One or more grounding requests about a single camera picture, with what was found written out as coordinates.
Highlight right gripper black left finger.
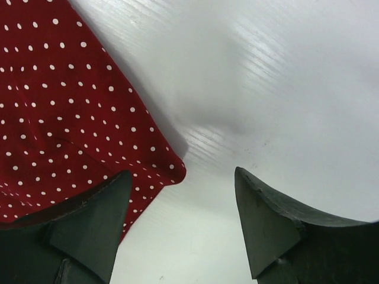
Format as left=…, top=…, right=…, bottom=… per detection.
left=1, top=170, right=132, bottom=283

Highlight red polka dot skirt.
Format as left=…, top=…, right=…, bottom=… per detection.
left=1, top=1, right=186, bottom=233

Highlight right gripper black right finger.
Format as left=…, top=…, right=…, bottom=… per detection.
left=235, top=167, right=378, bottom=283

